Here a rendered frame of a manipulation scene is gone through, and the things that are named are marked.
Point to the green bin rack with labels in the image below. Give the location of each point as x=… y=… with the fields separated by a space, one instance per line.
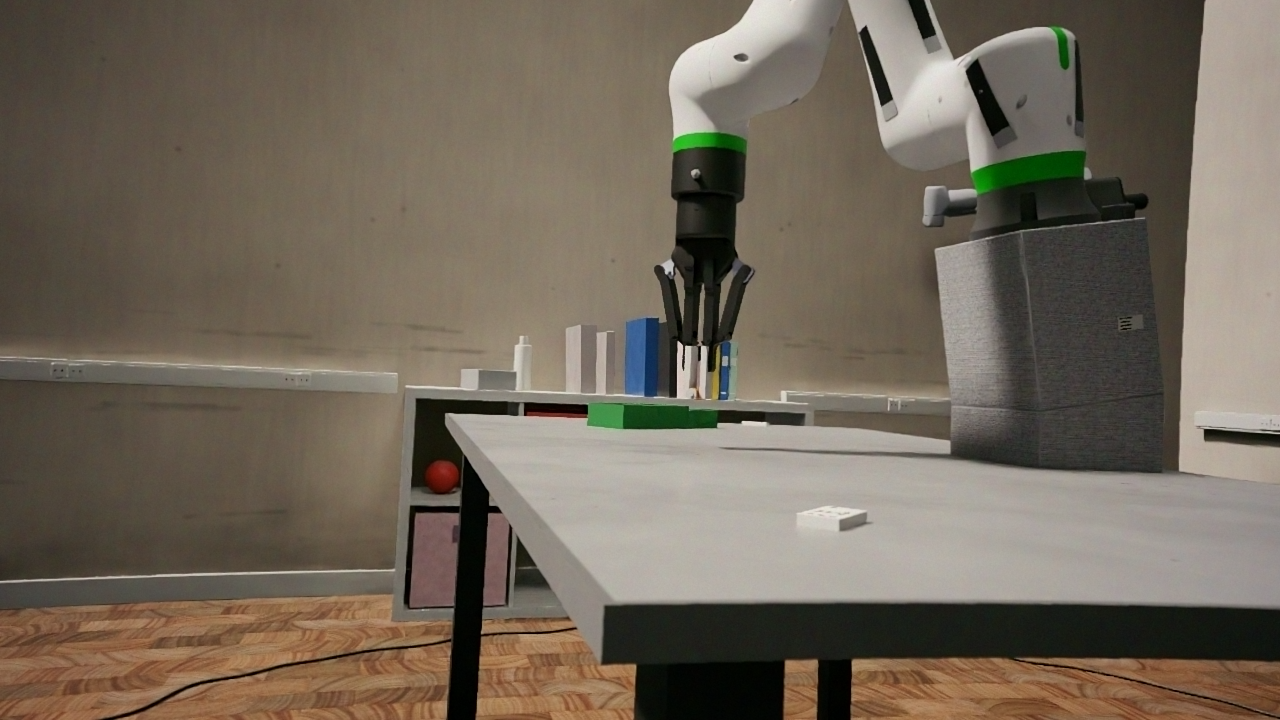
x=649 y=416

